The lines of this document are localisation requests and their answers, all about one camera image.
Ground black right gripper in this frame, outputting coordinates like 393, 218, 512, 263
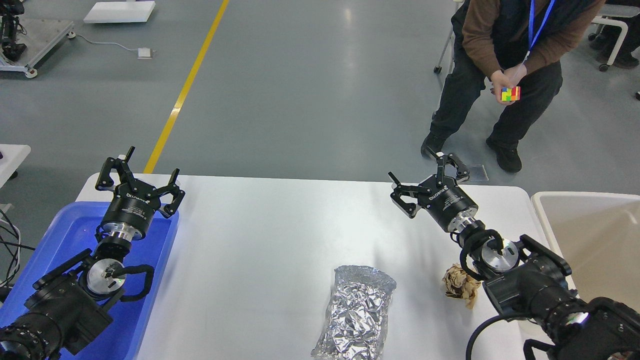
388, 151, 479, 233

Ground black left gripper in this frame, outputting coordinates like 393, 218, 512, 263
95, 146, 186, 241

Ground metal cart with robot base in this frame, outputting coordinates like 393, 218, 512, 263
0, 0, 76, 79

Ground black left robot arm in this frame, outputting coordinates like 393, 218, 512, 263
1, 146, 185, 360

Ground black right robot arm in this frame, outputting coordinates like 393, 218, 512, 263
389, 152, 640, 360

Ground right metal floor plate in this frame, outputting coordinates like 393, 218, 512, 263
467, 164, 489, 182

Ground blue plastic tray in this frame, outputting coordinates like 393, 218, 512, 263
0, 201, 180, 360

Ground crumpled brown paper ball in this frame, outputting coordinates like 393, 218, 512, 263
441, 263, 482, 310

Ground colourful puzzle cube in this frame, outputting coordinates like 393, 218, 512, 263
500, 86, 522, 102

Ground white side table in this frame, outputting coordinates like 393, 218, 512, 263
0, 143, 32, 188

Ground silver foil bag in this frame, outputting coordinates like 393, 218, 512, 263
310, 265, 397, 360

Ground seated person in dark clothes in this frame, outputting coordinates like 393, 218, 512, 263
420, 0, 605, 173

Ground white plastic bin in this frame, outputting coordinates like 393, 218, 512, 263
531, 191, 640, 311

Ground white foam board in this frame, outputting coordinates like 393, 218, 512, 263
83, 0, 156, 24

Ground white office chair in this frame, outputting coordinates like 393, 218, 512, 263
590, 15, 640, 69

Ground black cables at left edge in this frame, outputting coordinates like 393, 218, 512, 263
0, 208, 37, 291

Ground white power adapter with cable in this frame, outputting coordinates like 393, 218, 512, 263
76, 33, 154, 60

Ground blue lanyard with badge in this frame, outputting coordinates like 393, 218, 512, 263
522, 0, 556, 65

